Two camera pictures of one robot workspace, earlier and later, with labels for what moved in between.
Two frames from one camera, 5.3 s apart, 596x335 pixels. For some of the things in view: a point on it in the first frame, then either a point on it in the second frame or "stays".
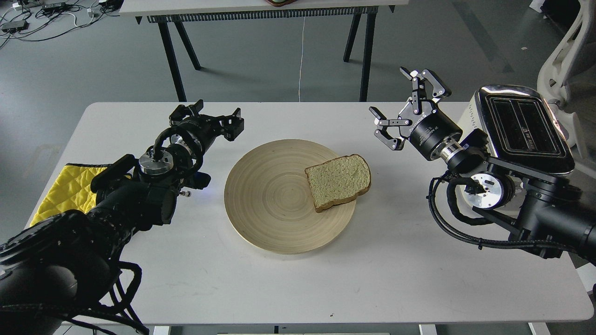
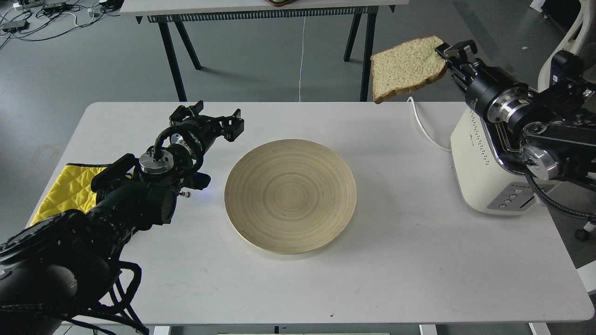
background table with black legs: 166,13 stays
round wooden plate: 268,201 stays
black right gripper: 425,130 -> 486,83
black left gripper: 206,128 stays
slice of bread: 338,181 -> 407,66
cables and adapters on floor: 38,20 stays
